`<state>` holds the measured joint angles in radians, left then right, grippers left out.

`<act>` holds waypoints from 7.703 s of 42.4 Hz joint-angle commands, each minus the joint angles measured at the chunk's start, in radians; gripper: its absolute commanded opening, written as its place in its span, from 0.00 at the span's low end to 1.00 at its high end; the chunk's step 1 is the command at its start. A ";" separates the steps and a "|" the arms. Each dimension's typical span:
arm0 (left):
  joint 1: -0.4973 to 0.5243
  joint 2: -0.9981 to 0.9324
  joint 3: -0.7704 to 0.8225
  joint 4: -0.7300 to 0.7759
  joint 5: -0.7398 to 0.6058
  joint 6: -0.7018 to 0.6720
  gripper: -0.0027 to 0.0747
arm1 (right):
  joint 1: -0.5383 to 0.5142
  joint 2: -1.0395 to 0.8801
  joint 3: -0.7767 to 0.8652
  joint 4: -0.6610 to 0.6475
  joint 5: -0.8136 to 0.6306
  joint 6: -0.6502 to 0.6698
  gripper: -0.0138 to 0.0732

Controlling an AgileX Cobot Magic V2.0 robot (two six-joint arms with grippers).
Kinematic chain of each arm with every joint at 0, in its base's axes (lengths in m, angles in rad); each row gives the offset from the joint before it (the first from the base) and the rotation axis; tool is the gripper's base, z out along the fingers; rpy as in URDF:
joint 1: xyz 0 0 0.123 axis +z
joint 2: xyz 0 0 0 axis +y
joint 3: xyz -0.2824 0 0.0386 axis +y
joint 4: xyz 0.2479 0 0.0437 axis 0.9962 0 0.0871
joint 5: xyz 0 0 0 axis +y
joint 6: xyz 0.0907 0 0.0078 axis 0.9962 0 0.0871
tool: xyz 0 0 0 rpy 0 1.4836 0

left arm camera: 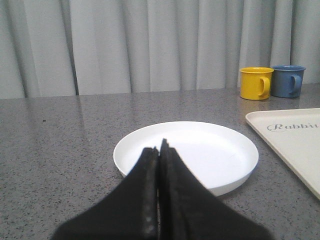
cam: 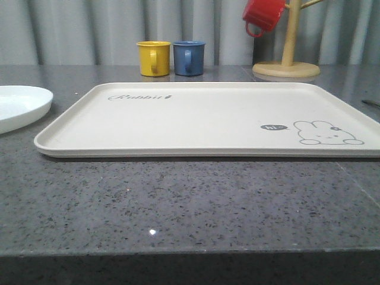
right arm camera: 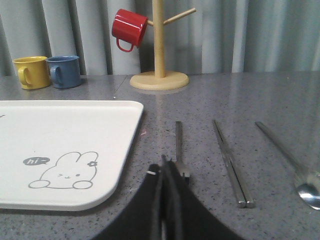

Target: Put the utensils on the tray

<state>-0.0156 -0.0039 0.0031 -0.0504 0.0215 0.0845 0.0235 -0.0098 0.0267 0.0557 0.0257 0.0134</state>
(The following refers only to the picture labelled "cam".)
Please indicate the yellow mug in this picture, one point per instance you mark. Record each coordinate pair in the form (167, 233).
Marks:
(154, 58)

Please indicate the blue mug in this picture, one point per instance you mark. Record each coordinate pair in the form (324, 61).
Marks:
(188, 58)

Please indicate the silver fork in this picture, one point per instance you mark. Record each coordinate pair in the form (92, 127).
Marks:
(371, 103)

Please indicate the wooden mug tree stand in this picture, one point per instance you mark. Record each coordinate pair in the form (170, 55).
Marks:
(287, 67)

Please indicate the beige rabbit serving tray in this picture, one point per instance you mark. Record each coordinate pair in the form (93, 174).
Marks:
(210, 119)

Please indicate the red mug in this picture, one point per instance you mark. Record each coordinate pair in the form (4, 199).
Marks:
(263, 14)

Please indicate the white round plate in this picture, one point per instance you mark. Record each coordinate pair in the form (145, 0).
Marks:
(22, 105)

